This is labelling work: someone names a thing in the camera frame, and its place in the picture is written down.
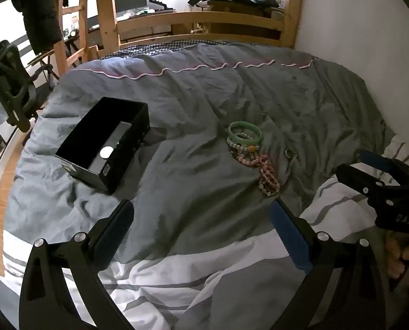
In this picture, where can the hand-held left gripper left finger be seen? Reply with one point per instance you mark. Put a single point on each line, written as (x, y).
(118, 227)

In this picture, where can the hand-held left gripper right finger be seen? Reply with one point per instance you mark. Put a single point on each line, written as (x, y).
(290, 237)

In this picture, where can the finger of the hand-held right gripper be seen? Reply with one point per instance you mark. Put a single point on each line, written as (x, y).
(376, 161)
(356, 178)

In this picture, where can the black rectangular box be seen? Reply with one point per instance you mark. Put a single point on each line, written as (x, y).
(77, 151)

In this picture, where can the green jade bangle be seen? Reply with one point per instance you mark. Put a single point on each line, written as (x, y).
(232, 129)

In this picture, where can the person's right hand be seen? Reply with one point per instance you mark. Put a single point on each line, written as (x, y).
(395, 261)

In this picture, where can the small black inner box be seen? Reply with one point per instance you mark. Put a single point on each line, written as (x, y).
(111, 144)

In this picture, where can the white striped bed sheet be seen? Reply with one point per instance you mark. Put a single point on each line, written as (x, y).
(197, 282)

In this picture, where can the grey duvet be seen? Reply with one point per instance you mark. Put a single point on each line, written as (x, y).
(197, 103)

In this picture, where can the black office chair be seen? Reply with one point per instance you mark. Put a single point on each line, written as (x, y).
(13, 82)

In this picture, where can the checkered mattress sheet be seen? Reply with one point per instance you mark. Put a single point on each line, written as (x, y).
(163, 47)

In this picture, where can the black hanging jacket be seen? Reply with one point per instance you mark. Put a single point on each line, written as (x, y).
(41, 10)

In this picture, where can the wooden bed frame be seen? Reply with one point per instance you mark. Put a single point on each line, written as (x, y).
(232, 19)

